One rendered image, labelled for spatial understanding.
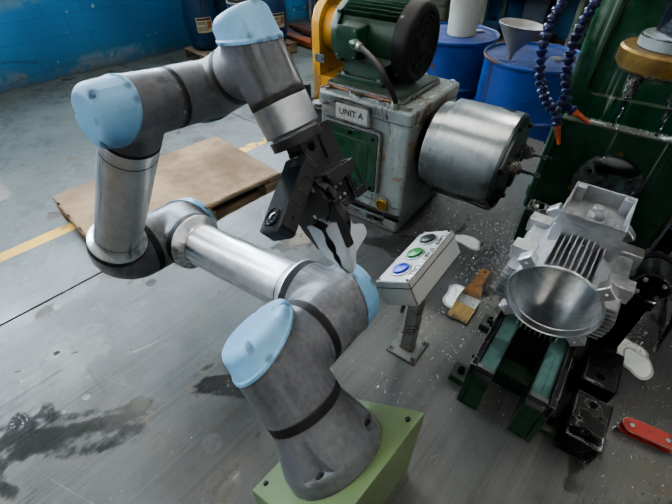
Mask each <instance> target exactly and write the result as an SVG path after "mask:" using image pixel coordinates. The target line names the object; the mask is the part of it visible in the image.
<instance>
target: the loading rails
mask: <svg viewBox="0 0 672 504"><path fill-rule="evenodd" d="M516 321H517V317H516V316H515V315H514V314H509V315H504V314H503V312H502V310H500V312H499V314H498V316H497V317H496V318H495V317H493V316H491V315H489V314H485V315H484V317H483V318H482V320H481V322H480V323H479V326H478V329H479V330H481V331H483V332H485V333H487V335H486V337H485V339H484V340H483V342H482V344H481V346H480V347H479V349H478V351H477V353H476V355H475V354H473V355H472V358H473V360H472V362H471V364H470V366H469V367H467V366H466V365H464V364H462V363H460V362H458V361H457V362H456V364H455V365H454V367H453V369H452V370H451V372H450V374H449V376H448V379H449V380H451V381H452V382H454V383H456V384H458V385H459V386H461V389H460V391H459V394H458V396H457V400H459V401H462V399H463V401H462V403H464V404H466V405H467V406H469V407H471V408H472V409H474V410H477V409H478V407H479V405H480V403H481V401H482V399H483V397H484V395H485V393H486V391H487V389H488V387H489V385H490V383H491V381H493V382H495V383H497V384H499V385H500V386H502V387H504V388H506V389H508V390H509V391H511V392H513V393H515V394H517V395H518V396H520V397H521V398H520V401H519V403H518V405H517V408H516V410H515V412H514V415H513V417H512V419H511V422H510V424H509V427H508V430H509V431H511V432H512V433H514V434H516V435H517V436H519V437H521V438H522V439H524V438H525V440H526V441H527V442H529V443H530V442H531V441H532V439H533V438H534V437H535V435H536V434H537V433H538V432H540V433H542V434H543V435H545V436H547V437H548V438H550V439H552V440H553V439H554V438H555V437H556V436H557V434H558V431H559V428H560V425H561V422H562V419H561V418H559V417H557V416H556V415H554V414H552V413H553V412H554V410H555V409H556V406H557V404H559V403H560V400H559V397H560V394H561V392H562V389H563V386H564V383H565V380H566V377H567V374H569V375H571V376H573V377H574V376H575V375H576V374H577V373H578V370H579V367H580V364H581V361H582V360H581V359H580V358H578V357H576V356H574V354H575V352H576V349H577V346H574V347H571V346H570V345H569V343H568V341H567V340H566V338H558V340H557V341H556V343H555V339H556V337H552V339H551V340H550V341H549V339H550V336H548V335H547V337H546V340H545V342H544V344H543V347H542V349H541V351H540V354H539V356H538V359H537V361H536V363H535V366H534V368H533V370H530V369H528V368H526V367H525V366H523V365H521V364H519V363H517V362H515V361H513V360H511V359H509V358H507V357H505V356H504V355H505V353H506V351H507V349H508V347H509V345H510V343H511V341H512V339H513V337H514V335H515V333H516V331H517V329H518V327H519V325H520V323H521V321H520V320H518V322H517V324H515V323H516ZM464 395H465V396H464ZM463 397H464V398H463ZM525 436H526V437H525Z"/></svg>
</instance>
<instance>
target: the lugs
mask: <svg viewBox="0 0 672 504"><path fill-rule="evenodd" d="M562 207H563V204H562V203H558V204H555V205H552V206H550V207H549V208H548V210H547V213H548V214H549V216H550V217H552V218H554V217H557V216H558V214H559V213H560V211H561V209H562ZM635 238H636V234H635V232H634V230H633V228H632V226H631V225H630V226H629V229H628V232H627V234H626V236H625V237H624V239H623V241H622V242H624V243H629V242H633V241H635ZM517 260H518V261H519V263H520V265H521V266H522V268H526V267H531V266H536V264H537V262H538V260H539V257H538V255H537V254H536V252H535V250H530V251H527V252H523V253H521V254H520V256H519V257H518V259H517ZM597 292H598V293H599V295H600V297H601V298H602V300H603V302H606V301H613V300H617V298H618V295H619V290H618V289H617V287H616V285H615V283H614V282H613V281H612V280H610V281H604V282H599V285H598V288H597ZM499 307H500V309H501V310H502V312H503V314H504V315H509V314H513V312H512V311H511V310H510V308H509V306H508V304H507V302H506V299H502V300H501V302H500V303H499ZM566 340H567V341H568V343H569V345H570V346H571V347H574V346H585V343H586V341H587V337H586V336H583V337H578V338H566Z"/></svg>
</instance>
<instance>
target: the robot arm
mask: <svg viewBox="0 0 672 504"><path fill-rule="evenodd" d="M212 31H213V33H214V36H215V38H216V41H215V42H216V44H217V45H218V47H217V48H216V49H215V50H214V51H212V52H211V53H210V54H209V55H207V56H206V57H205V58H202V59H200V60H195V61H189V62H183V63H177V64H171V65H165V66H160V67H155V68H149V69H144V70H138V71H132V72H126V73H120V74H119V73H108V74H105V75H102V76H101V77H98V78H94V79H89V80H85V81H81V82H79V83H77V84H76V85H75V87H74V88H73V90H72V94H71V103H72V107H73V109H74V111H75V117H76V120H77V122H78V124H79V126H80V128H81V129H82V131H83V133H84V134H85V135H86V137H87V138H88V139H89V140H90V141H91V142H92V143H93V144H94V145H96V168H95V200H94V224H93V225H92V226H91V228H90V229H89V231H88V233H87V237H86V248H87V253H88V256H89V258H90V259H91V261H92V263H93V264H94V265H95V266H96V267H97V268H98V269H99V270H101V271H102V272H103V273H105V274H107V275H109V276H112V277H115V278H119V279H127V280H135V279H141V278H145V277H148V276H151V275H153V274H154V273H156V272H158V271H160V270H162V269H164V268H166V267H167V266H169V265H171V264H173V263H175V264H177V265H179V266H181V267H183V268H187V269H193V268H197V267H199V268H201V269H203V270H205V271H207V272H209V273H211V274H213V275H214V276H216V277H218V278H220V279H222V280H224V281H226V282H228V283H230V284H232V285H233V286H235V287H237V288H239V289H241V290H243V291H245V292H247V293H249V294H251V295H252V296H254V297H256V298H258V299H260V300H262V301H264V302H266V303H267V304H266V305H264V306H262V307H261V308H260V309H258V311H257V312H255V313H253V314H252V315H250V316H249V317H248V318H247V319H246V320H245V321H244V322H242V323H241V324H240V325H239V326H238V327H237V328H236V330H235V331H234V332H233V333H232V334H231V335H230V337H229V338H228V340H227V341H226V343H225V345H224V348H223V350H222V360H223V363H224V365H225V366H226V368H227V370H228V371H229V373H230V375H231V376H232V381H233V383H234V384H235V386H236V387H238V388H239V389H240V390H241V392H242V393H243V395H244V396H245V398H246V399H247V401H248V402H249V404H250V405H251V407H252V408H253V409H254V411H255V412H256V414H257V415H258V417H259V418H260V420H261V421H262V423H263V424H264V426H265V427H266V429H267V430H268V431H269V433H270V434H271V436H272V438H273V439H274V441H275V445H276V449H277V452H278V456H279V460H280V464H281V468H282V471H283V475H284V478H285V481H286V483H287V484H288V486H289V487H290V489H291V490H292V492H293V493H294V494H295V496H297V497H298V498H299V499H302V500H305V501H317V500H321V499H325V498H327V497H330V496H332V495H334V494H336V493H338V492H340V491H341V490H343V489H344V488H346V487H347V486H349V485H350V484H351V483H352V482H354V481H355V480H356V479H357V478H358V477H359V476H360V475H361V474H362V473H363V472H364V471H365V469H366V468H367V467H368V466H369V464H370V463H371V461H372V460H373V458H374V456H375V455H376V453H377V450H378V448H379V445H380V441H381V428H380V426H379V424H378V422H377V420H376V419H375V417H374V416H373V414H372V413H371V412H370V410H369V409H367V408H366V407H365V406H364V405H362V404H361V403H360V402H359V401H357V400H356V399H355V398H354V397H352V396H351V395H350V394H349V393H347V392H346V391H345V390H344V389H342V387H341V386H340V384H339V383H338V381H337V380H336V378H335V376H334V375H333V373H332V372H331V370H330V367H331V366H332V365H333V364H334V363H335V361H336V360H337V359H338V358H339V357H340V356H341V355H342V354H343V353H344V352H345V350H346V349H347V348H348V347H349V346H350V345H351V344H352V343H353V342H354V341H355V339H356V338H357V337H358V336H359V335H360V334H361V333H362V332H363V331H365V330H366V329H367V328H368V327H369V325H370V322H371V321H372V320H373V319H374V317H375V316H376V315H377V312H378V309H379V295H378V291H377V288H376V286H375V284H374V283H373V282H372V280H371V277H370V276H369V275H368V273H367V272H366V271H365V270H364V269H363V268H362V267H360V266H359V265H358V264H356V251H357V250H358V248H359V247H360V245H361V243H362V242H363V240H364V239H365V237H366V234H367V231H366V228H365V226H364V224H362V223H360V224H353V223H352V221H351V219H350V215H349V212H348V210H347V209H346V207H345V206H348V205H349V204H350V203H352V202H353V201H354V200H355V198H356V197H357V198H358V197H360V196H361V195H362V194H363V193H365V192H366V191H367V188H366V186H365V183H364V181H363V179H362V176H361V174H360V171H359V169H358V167H357V164H356V162H355V159H354V157H351V158H348V159H345V158H344V156H343V154H342V152H341V149H340V147H339V145H338V142H337V140H336V138H335V135H334V133H333V130H332V128H331V126H330V123H329V121H328V119H327V120H325V121H323V122H321V123H319V122H315V121H316V120H317V118H318V115H317V113H316V111H315V108H314V106H313V104H312V101H311V99H310V97H309V95H308V92H307V90H306V89H305V86H304V84H303V82H302V79H301V77H300V75H299V72H298V70H297V68H296V66H295V63H294V61H293V59H292V56H291V54H290V52H289V49H288V47H287V45H286V43H285V40H284V38H283V36H284V34H283V32H282V31H280V29H279V27H278V25H277V23H276V21H275V19H274V17H273V15H272V13H271V11H270V8H269V7H268V5H267V4H266V3H265V2H263V1H261V0H248V1H245V2H242V3H239V4H237V5H234V6H232V7H230V8H228V9H227V10H225V11H223V12H222V13H221V14H219V15H218V16H217V17H216V18H215V19H214V21H213V24H212ZM303 89H304V90H303ZM247 103H248V105H249V107H250V109H251V111H252V113H254V114H253V115H254V117H255V119H256V121H257V123H258V125H259V127H260V129H261V131H262V133H263V135H264V137H265V139H266V141H268V142H271V141H272V144H271V145H270V146H271V148H272V150H273V152H274V154H278V153H281V152H283V151H286V150H287V153H288V155H289V158H290V160H287V161H286V162H285V165H284V168H283V170H282V173H281V176H280V178H279V181H278V184H277V186H276V189H275V191H274V194H273V197H272V199H271V202H270V205H269V207H268V210H267V213H266V215H265V218H264V221H263V223H262V226H261V229H260V233H261V234H263V235H265V236H266V237H268V238H270V239H271V240H273V241H279V240H286V239H291V238H293V237H295V234H296V231H297V228H298V225H300V227H301V229H302V230H303V232H304V233H305V234H306V236H307V237H308V238H309V239H310V240H311V242H312V243H313V244H314V245H315V246H316V248H317V249H320V251H321V252H322V253H323V254H324V255H325V256H326V257H327V258H328V259H329V260H330V261H332V262H333V263H331V264H330V266H325V265H322V264H320V263H318V262H315V261H313V260H309V259H306V260H302V261H300V262H298V263H295V262H293V261H291V260H289V259H286V258H284V257H282V256H279V255H277V254H275V253H272V252H270V251H268V250H266V249H263V248H261V247H259V246H256V245H254V244H252V243H250V242H247V241H245V240H243V239H240V238H238V237H236V236H234V235H231V234H229V233H227V232H224V231H222V230H220V229H218V226H217V222H216V219H215V217H214V215H213V214H212V212H211V211H210V210H207V209H206V205H204V204H203V203H202V202H200V201H199V200H197V199H194V198H189V197H184V198H180V199H177V200H172V201H170V202H168V203H166V204H165V205H163V206H161V207H159V208H156V209H154V210H152V211H150V212H148V209H149V204H150V199H151V194H152V189H153V185H154V180H155V175H156V170H157V165H158V160H159V155H160V151H161V146H162V141H163V137H164V134H165V133H167V132H170V131H173V130H176V129H180V128H184V127H186V126H190V125H193V124H196V123H211V122H215V121H219V120H221V119H223V118H225V117H227V116H228V115H229V114H230V113H231V112H233V111H235V110H237V109H239V108H240V107H242V106H244V105H246V104H247ZM354 168H355V170H356V173H357V175H358V177H359V180H360V182H361V186H359V187H358V188H357V184H356V182H355V181H354V182H353V180H352V177H351V175H350V171H351V170H353V169H354ZM348 178H349V180H350V182H349V180H348ZM356 188H357V189H356ZM353 190H354V191H353ZM354 192H355V193H354ZM355 194H356V196H355Z"/></svg>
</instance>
